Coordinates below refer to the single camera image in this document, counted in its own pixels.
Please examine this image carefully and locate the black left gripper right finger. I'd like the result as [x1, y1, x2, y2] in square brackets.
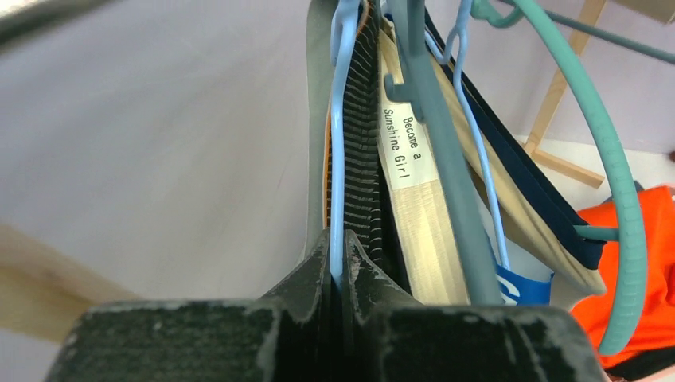
[342, 231, 607, 382]

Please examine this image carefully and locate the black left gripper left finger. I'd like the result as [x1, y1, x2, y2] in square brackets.
[46, 232, 330, 381]

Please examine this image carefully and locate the light blue wire hanger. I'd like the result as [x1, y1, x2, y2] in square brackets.
[329, 0, 361, 289]

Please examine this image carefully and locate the black striped underwear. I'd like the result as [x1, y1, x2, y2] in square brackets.
[324, 1, 410, 290]

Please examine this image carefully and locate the cream navy labelled underwear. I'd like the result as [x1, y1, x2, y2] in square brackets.
[378, 89, 470, 305]

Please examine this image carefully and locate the blue white-lettered underwear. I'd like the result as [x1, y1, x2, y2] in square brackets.
[496, 261, 554, 306]

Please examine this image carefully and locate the beige navy-trimmed underwear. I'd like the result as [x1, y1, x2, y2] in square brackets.
[462, 78, 607, 298]

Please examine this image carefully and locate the grey-blue plastic hanger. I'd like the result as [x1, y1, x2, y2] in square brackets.
[384, 1, 502, 306]

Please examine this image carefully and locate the teal plastic hanger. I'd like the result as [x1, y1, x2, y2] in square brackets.
[470, 1, 648, 356]

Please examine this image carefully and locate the wooden clothes rack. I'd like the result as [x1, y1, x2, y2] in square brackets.
[0, 0, 675, 344]

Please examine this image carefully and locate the orange folded garment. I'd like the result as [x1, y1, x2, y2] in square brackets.
[572, 184, 675, 370]

